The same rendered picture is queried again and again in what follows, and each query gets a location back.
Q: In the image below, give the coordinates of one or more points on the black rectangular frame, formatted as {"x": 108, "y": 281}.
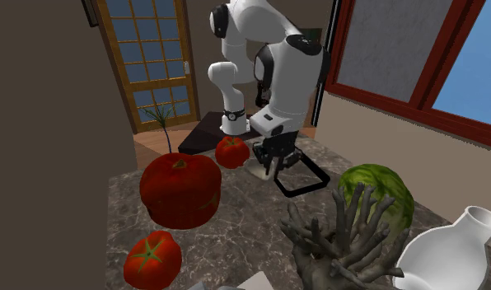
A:
{"x": 321, "y": 176}

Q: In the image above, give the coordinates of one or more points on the grey branching coral sculpture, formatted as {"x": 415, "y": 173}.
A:
{"x": 342, "y": 249}

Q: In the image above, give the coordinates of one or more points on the white vase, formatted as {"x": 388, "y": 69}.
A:
{"x": 442, "y": 257}

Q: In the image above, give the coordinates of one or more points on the small pale flat object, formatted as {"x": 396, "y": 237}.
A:
{"x": 256, "y": 170}

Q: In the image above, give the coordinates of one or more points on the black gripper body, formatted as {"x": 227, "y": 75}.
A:
{"x": 281, "y": 144}

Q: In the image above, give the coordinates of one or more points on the pale grey flat box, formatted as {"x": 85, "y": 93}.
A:
{"x": 253, "y": 283}

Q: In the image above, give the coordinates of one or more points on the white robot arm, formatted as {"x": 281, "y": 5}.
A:
{"x": 293, "y": 76}

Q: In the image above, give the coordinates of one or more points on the red-framed window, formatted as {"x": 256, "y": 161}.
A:
{"x": 394, "y": 48}

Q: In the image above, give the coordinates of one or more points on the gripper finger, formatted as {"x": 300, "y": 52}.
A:
{"x": 265, "y": 158}
{"x": 291, "y": 158}

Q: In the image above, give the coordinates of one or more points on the red tomato with green star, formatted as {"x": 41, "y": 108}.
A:
{"x": 153, "y": 261}

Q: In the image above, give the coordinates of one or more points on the dark robot stand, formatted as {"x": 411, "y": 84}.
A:
{"x": 201, "y": 138}

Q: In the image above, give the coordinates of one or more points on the large red tomato-shaped pot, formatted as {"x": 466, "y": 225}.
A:
{"x": 181, "y": 192}

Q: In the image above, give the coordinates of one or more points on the thin green plant sprig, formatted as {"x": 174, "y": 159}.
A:
{"x": 163, "y": 120}

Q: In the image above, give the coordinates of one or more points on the dark-framed wall picture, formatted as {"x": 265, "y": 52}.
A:
{"x": 89, "y": 12}

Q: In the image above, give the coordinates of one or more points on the green cabbage head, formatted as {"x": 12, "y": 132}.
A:
{"x": 394, "y": 188}

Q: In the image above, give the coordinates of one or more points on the wooden door with glass panes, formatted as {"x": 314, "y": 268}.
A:
{"x": 153, "y": 56}

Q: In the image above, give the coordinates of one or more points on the small red tomato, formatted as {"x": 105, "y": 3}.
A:
{"x": 231, "y": 152}

